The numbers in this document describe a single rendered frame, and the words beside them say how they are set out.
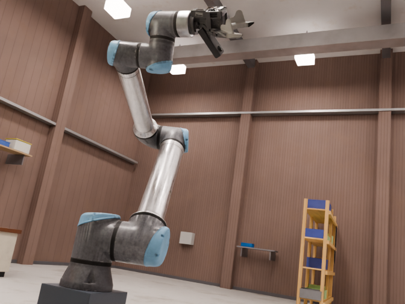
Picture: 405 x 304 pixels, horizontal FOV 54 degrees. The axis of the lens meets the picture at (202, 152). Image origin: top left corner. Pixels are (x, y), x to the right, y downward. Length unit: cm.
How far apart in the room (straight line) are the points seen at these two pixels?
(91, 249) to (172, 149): 59
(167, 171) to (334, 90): 1036
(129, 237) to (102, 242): 10
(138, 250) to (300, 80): 1097
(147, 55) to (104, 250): 70
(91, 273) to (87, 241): 11
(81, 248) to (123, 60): 68
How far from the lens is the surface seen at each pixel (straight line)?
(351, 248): 1077
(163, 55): 145
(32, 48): 1048
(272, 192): 1128
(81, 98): 1149
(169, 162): 175
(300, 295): 823
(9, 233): 718
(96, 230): 152
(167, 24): 146
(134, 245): 147
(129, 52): 147
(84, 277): 151
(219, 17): 139
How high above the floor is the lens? 77
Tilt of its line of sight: 14 degrees up
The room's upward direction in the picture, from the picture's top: 8 degrees clockwise
